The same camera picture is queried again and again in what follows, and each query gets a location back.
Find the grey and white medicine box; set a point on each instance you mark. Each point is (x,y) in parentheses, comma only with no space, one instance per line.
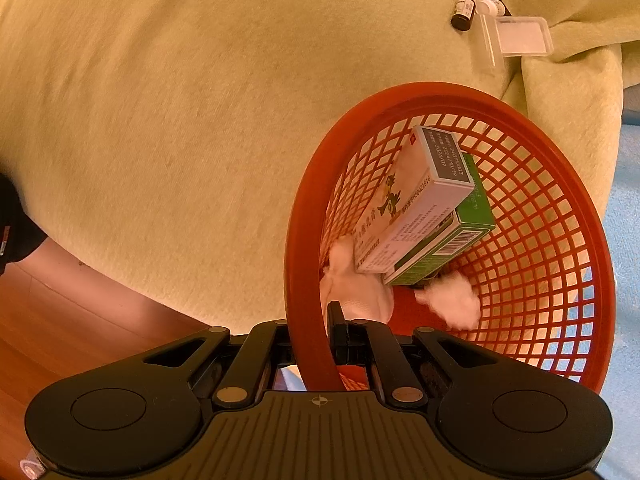
(420,195)

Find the yellow-green blanket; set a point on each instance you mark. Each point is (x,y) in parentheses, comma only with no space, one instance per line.
(175,135)

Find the clear plastic badge holder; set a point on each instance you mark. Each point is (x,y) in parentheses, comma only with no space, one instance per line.
(522,35)

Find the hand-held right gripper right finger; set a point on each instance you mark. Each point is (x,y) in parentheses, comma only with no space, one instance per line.
(339,340)

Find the green medicine box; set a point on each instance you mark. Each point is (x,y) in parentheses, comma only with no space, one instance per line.
(470,215)

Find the blue starred cloth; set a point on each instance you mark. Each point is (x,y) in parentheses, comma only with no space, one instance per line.
(625,260)

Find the person's left forearm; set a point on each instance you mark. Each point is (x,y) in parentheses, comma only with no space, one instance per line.
(100,285)

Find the red plastic mesh basket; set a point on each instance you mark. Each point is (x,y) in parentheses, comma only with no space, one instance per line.
(300,240)

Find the brown dropper bottle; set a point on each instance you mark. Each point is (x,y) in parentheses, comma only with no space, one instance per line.
(462,10)

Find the small white bottle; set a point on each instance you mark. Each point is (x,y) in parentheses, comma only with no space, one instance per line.
(492,8)

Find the white tissue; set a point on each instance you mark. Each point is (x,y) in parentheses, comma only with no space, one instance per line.
(360,290)
(450,302)

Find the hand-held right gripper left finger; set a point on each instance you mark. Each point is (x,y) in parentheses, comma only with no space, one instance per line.
(260,355)

